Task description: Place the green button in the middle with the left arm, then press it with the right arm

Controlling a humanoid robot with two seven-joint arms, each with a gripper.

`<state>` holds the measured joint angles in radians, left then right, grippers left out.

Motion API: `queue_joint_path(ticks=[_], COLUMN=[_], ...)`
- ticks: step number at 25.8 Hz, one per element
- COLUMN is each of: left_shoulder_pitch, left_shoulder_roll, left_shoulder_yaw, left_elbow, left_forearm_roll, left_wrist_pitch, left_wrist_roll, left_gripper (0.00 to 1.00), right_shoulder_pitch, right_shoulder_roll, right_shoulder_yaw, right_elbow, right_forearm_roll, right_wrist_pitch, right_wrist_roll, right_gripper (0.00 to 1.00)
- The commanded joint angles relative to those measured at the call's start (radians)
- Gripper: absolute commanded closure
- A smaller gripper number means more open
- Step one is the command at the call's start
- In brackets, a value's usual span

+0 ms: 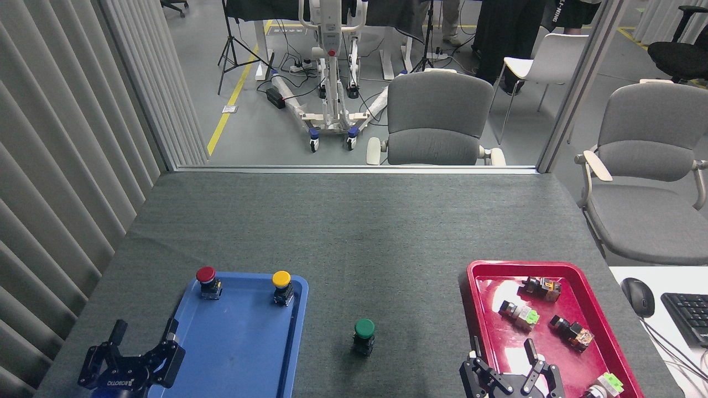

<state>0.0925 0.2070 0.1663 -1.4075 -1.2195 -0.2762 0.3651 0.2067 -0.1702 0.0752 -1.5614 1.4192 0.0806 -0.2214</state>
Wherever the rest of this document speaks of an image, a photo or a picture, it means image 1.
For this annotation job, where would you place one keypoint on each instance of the white plastic chair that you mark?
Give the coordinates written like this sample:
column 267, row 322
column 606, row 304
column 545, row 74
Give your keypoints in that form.
column 553, row 55

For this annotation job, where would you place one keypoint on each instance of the grey chair with white armrests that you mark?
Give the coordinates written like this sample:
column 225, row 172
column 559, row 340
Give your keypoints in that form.
column 437, row 110
column 647, row 210

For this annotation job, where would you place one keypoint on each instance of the silver post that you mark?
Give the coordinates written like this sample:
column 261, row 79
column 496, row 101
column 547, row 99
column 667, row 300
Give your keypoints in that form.
column 586, row 77

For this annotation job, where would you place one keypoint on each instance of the black keyboard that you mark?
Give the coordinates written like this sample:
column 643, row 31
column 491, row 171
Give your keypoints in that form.
column 688, row 318

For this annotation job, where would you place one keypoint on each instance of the person in dark trousers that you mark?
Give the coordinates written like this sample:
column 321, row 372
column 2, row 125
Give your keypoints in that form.
column 503, row 38

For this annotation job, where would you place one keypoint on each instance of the black office chair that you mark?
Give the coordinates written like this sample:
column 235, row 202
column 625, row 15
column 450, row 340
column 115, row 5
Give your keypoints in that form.
column 677, row 55

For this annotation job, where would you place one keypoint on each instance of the green push button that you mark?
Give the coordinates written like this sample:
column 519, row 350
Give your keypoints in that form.
column 364, row 328

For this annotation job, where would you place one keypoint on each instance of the white switch with green block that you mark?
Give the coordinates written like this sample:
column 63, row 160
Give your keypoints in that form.
column 605, row 384

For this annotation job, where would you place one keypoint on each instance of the red plastic tray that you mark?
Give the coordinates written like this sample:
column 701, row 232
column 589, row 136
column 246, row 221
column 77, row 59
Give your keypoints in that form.
column 509, row 342

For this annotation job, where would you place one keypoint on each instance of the grey switch with green block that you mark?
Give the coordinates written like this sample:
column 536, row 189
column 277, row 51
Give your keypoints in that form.
column 520, row 315

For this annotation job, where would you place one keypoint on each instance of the white desk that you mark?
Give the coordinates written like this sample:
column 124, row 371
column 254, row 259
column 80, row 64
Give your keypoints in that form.
column 664, row 354

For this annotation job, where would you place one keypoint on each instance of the black switch with amber block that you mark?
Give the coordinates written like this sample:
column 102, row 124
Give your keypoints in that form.
column 572, row 333

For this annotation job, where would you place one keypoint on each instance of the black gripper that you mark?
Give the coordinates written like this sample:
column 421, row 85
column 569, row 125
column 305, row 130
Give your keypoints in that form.
column 121, row 381
column 517, row 392

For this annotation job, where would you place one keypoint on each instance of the black tripod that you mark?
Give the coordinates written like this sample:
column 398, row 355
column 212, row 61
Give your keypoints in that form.
column 228, row 50

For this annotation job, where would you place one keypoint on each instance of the white stand on wheels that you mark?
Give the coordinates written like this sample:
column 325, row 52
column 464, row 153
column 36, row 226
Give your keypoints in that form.
column 331, row 83

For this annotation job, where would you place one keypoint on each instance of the person in light trousers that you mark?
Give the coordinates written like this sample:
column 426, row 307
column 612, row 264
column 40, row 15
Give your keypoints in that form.
column 452, row 22

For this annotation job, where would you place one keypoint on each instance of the blue plastic tray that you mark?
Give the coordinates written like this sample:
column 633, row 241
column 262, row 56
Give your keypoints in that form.
column 249, row 342

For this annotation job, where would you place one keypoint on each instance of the grey ribbed partition panel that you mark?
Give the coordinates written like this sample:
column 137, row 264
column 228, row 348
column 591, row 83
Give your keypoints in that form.
column 55, row 166

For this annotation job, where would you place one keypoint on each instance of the yellow push button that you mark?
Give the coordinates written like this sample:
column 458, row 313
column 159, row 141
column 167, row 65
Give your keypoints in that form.
column 281, row 278

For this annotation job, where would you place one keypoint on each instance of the white power strip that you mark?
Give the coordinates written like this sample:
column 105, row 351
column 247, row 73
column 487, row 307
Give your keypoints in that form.
column 298, row 67

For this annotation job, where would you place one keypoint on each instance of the black switch with orange block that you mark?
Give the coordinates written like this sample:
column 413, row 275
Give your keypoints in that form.
column 539, row 288

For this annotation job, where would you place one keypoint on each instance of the black covered table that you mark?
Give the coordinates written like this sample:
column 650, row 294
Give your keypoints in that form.
column 276, row 10

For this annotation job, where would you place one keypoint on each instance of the person in black printed shirt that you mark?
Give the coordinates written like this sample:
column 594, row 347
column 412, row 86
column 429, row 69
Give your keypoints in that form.
column 575, row 14

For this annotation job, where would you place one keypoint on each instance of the black light stand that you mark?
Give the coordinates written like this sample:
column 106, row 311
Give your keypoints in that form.
column 427, row 38

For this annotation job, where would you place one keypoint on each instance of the red push button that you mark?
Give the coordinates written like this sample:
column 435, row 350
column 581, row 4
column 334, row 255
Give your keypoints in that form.
column 206, row 274

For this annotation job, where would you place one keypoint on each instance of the black computer mouse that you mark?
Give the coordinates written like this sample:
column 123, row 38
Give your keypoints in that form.
column 639, row 297

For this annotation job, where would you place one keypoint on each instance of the black power adapter box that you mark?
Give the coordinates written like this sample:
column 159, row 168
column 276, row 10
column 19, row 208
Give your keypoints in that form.
column 275, row 98

